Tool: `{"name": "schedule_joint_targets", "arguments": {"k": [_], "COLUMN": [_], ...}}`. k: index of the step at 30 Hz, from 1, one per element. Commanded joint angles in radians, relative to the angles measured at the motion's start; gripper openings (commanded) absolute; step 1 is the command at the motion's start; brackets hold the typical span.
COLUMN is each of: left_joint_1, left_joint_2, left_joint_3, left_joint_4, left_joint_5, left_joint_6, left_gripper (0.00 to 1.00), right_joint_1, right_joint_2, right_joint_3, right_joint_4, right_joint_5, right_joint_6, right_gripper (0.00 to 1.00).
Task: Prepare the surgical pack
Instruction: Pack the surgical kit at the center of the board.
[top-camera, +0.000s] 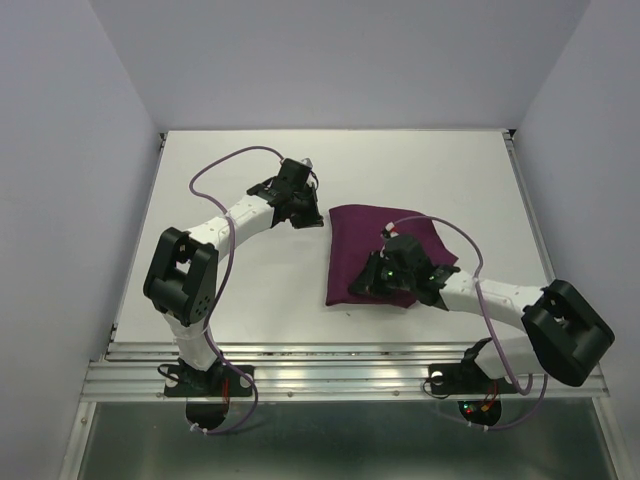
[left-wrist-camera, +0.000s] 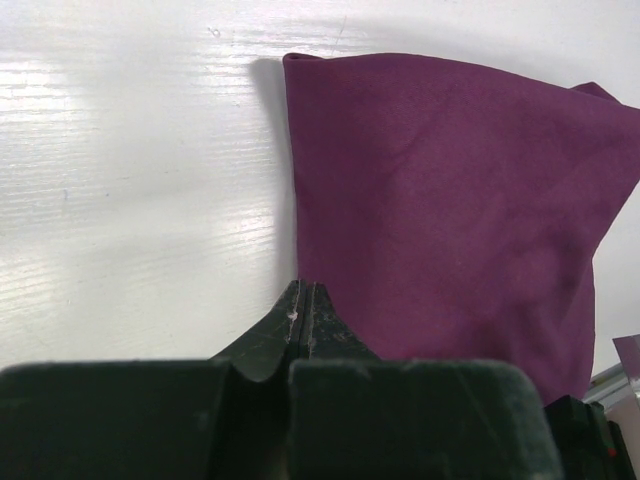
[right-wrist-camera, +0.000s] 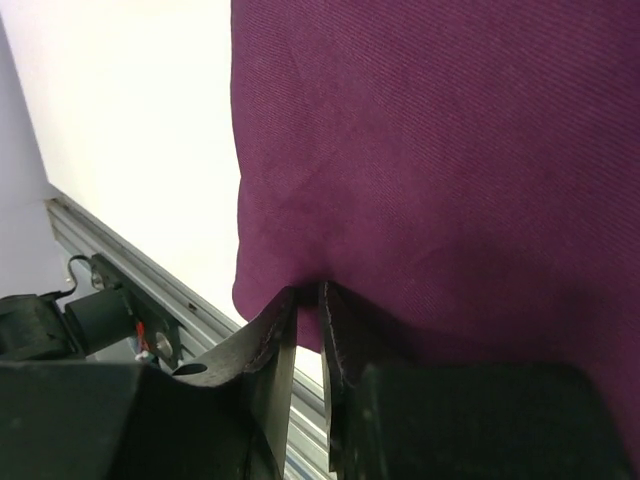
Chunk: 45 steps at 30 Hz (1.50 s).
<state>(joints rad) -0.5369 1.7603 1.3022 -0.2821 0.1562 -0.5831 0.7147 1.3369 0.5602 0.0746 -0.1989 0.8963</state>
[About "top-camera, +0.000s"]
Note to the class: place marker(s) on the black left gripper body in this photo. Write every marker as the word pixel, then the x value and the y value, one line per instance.
pixel 305 213

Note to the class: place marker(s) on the purple cloth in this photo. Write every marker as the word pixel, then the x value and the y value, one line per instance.
pixel 355 233

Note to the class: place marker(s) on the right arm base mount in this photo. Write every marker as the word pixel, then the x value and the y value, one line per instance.
pixel 482 405

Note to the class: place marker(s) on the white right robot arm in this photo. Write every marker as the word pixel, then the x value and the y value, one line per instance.
pixel 562 335

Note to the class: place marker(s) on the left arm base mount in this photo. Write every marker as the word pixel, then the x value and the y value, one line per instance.
pixel 208 394

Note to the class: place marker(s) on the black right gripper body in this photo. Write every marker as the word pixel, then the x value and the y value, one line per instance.
pixel 382 276

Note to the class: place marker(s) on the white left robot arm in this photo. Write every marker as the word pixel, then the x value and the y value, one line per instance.
pixel 182 282

